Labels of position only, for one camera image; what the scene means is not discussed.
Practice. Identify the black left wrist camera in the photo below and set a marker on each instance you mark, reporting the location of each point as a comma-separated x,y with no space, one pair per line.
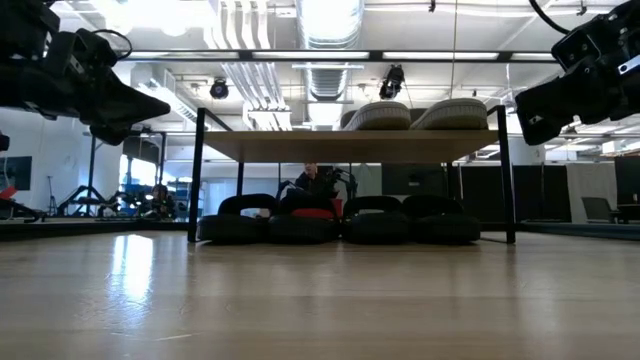
82,55

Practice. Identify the wooden shelf with black legs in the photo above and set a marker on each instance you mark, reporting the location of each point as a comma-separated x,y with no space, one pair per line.
350,146

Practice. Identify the silver ventilation duct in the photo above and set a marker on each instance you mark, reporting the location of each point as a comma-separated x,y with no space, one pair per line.
327,30

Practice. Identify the black partition panel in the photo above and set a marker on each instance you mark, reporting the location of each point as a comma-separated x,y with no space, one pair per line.
540,192

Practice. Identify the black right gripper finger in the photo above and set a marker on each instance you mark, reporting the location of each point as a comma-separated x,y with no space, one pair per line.
540,110

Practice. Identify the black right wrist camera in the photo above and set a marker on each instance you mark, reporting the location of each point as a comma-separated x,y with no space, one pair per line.
575,49

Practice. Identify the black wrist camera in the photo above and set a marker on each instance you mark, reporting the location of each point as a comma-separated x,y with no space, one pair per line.
82,55
575,49

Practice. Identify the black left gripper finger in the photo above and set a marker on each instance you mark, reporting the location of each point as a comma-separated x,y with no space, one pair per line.
120,105

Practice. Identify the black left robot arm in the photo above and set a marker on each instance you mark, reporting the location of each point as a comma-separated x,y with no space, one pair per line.
20,25

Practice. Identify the grey office chair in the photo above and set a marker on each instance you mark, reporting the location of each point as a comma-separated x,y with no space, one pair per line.
597,210

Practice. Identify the dark wall screen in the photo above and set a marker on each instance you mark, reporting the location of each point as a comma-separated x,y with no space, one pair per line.
17,172

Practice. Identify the person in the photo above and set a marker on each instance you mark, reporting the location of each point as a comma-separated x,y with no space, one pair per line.
160,200
312,182

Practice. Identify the black ceiling spotlight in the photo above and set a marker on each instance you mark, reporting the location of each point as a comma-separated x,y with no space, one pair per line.
392,82
219,90

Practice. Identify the white curtain panel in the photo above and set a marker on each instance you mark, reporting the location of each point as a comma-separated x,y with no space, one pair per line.
592,180

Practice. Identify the grey slide sandal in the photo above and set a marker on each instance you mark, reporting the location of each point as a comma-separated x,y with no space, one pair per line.
455,116
382,117

